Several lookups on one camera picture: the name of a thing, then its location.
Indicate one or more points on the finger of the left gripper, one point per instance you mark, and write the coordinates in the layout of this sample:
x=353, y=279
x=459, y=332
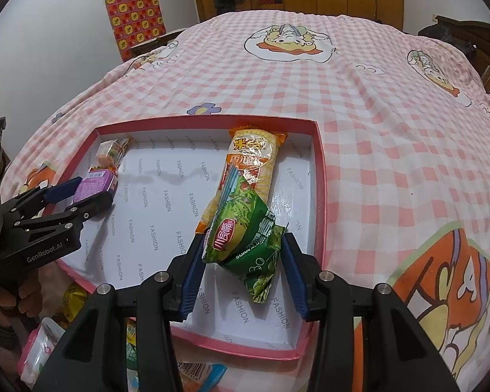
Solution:
x=65, y=190
x=87, y=208

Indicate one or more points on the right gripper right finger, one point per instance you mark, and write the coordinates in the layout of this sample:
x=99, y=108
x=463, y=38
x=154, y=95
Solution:
x=397, y=352

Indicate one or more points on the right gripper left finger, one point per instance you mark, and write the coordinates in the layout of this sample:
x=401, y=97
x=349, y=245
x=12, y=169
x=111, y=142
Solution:
x=91, y=355

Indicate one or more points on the purple mint tin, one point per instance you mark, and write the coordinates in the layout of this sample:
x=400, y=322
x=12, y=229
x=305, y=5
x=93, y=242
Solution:
x=95, y=182

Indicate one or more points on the clear burger gummy packet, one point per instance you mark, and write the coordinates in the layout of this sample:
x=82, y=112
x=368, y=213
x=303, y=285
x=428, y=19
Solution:
x=110, y=154

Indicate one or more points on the yellow candy packet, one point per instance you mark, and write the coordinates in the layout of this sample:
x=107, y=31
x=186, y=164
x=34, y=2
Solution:
x=73, y=300

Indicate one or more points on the green snack packet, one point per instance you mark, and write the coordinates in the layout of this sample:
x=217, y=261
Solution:
x=243, y=237

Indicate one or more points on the orange rice cracker pack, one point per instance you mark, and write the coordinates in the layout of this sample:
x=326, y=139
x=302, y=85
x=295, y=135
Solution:
x=253, y=151

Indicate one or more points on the pink brown snack bag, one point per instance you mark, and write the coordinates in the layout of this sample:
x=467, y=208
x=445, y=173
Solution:
x=37, y=350

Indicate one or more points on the blue clear candy packet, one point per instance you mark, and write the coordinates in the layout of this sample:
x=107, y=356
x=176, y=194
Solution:
x=200, y=377

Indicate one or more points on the left hand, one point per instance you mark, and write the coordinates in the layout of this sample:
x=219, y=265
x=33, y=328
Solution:
x=27, y=299

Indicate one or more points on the pink cardboard box tray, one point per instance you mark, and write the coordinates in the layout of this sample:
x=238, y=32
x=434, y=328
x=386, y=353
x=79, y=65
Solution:
x=167, y=177

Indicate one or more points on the small wooden side table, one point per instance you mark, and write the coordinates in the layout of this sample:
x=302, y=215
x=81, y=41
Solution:
x=150, y=45

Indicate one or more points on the red yellow patterned board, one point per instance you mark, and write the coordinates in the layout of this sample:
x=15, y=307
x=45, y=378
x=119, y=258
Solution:
x=134, y=22

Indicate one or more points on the pink checkered bed sheet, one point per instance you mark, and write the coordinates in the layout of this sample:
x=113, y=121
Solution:
x=405, y=124

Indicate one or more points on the dark wooden headboard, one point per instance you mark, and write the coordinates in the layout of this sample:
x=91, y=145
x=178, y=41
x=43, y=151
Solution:
x=471, y=37

